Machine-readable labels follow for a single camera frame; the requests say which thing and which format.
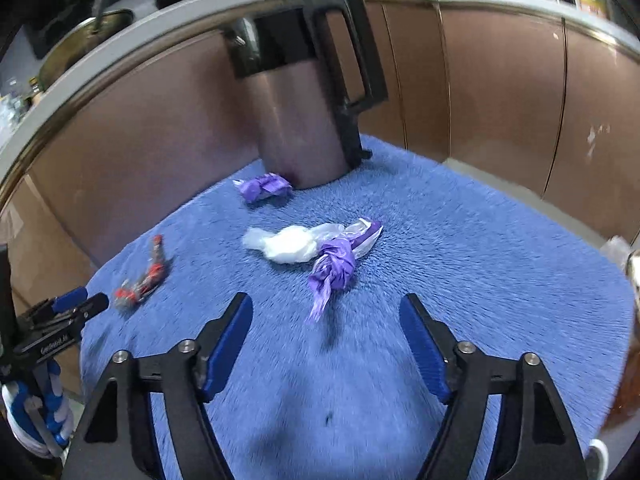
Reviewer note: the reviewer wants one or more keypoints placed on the brown black electric kettle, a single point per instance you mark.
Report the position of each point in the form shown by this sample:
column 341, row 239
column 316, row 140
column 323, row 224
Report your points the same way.
column 286, row 60

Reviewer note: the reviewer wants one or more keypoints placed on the blue towel mat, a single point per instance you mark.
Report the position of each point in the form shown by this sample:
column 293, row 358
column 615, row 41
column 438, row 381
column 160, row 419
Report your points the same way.
column 342, row 398

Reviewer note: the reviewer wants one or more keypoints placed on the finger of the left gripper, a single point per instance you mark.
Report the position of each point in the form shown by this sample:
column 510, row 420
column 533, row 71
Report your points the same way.
column 70, row 300

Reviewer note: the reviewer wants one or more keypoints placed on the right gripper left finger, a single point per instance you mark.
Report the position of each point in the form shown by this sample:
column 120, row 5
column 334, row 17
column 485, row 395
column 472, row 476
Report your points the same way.
column 115, row 438

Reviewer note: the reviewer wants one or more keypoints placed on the left blue white gloved hand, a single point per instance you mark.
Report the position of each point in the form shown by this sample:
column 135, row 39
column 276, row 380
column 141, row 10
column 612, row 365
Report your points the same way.
column 41, row 423

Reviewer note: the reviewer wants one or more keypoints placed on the purple plastic bag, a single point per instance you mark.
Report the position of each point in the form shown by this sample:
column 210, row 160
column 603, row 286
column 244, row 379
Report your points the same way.
column 332, row 271

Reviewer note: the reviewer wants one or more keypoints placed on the small crumpled purple wrapper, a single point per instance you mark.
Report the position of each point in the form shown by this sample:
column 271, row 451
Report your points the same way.
column 259, row 188

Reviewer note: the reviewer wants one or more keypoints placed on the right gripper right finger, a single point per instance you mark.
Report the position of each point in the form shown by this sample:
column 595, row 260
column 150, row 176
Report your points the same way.
column 534, row 439

